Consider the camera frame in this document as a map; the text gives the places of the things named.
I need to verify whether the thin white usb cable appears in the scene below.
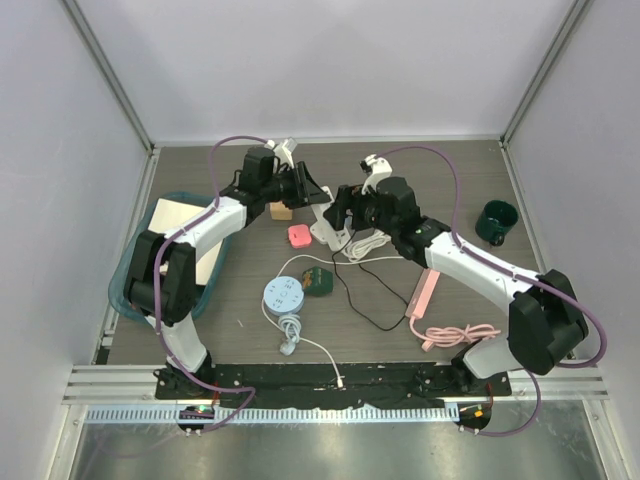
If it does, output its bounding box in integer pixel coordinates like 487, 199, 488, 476
260, 252, 401, 389

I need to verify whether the white power strip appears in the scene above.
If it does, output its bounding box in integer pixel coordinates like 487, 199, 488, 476
310, 203, 350, 252

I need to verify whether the thin black cable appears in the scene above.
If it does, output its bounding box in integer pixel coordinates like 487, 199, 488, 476
330, 249, 409, 332

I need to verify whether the white coiled cable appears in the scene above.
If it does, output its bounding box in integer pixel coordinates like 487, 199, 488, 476
344, 230, 394, 262

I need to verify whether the dark green mug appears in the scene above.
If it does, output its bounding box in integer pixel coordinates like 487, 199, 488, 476
475, 200, 519, 247

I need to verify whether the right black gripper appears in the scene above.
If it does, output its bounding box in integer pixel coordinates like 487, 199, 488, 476
325, 184, 399, 237

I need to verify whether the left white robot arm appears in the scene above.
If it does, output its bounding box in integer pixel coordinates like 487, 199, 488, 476
123, 139, 330, 399

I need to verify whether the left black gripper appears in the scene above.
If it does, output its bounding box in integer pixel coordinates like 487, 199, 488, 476
261, 162, 329, 210

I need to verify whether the dark green cube socket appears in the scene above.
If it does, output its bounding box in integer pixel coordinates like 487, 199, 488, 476
301, 266, 334, 297

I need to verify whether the teal plastic bin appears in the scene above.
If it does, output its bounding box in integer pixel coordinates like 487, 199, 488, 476
108, 191, 236, 329

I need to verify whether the pink power strip with cable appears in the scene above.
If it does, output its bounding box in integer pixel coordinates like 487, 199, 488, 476
405, 269, 501, 352

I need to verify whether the pink square plug adapter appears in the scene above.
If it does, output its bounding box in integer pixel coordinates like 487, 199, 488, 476
287, 224, 313, 249

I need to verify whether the round blue power socket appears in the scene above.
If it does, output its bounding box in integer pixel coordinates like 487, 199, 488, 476
263, 276, 304, 356

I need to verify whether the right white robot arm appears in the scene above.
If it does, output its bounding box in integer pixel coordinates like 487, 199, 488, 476
324, 177, 589, 395

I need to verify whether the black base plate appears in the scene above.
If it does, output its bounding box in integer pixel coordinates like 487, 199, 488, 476
154, 362, 514, 409

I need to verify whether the white square plug adapter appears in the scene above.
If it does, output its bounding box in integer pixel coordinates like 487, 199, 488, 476
310, 223, 327, 245

